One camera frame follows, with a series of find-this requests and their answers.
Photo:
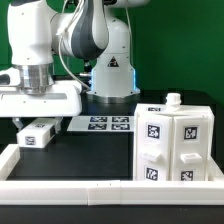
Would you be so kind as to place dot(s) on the white cabinet top block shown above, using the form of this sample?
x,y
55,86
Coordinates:
x,y
37,134

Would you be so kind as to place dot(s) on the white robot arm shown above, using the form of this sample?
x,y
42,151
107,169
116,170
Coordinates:
x,y
35,33

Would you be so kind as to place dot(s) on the white cabinet body box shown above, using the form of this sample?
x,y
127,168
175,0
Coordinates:
x,y
173,108

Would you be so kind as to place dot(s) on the white marker base plate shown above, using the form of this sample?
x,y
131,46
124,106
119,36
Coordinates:
x,y
101,124

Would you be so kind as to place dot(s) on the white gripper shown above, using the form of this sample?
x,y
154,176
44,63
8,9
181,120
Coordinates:
x,y
62,99

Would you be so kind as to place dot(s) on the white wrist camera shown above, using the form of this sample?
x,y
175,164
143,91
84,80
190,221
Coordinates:
x,y
10,77

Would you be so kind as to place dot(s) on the white U-shaped obstacle fence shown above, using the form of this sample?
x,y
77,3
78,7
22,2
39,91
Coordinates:
x,y
209,192

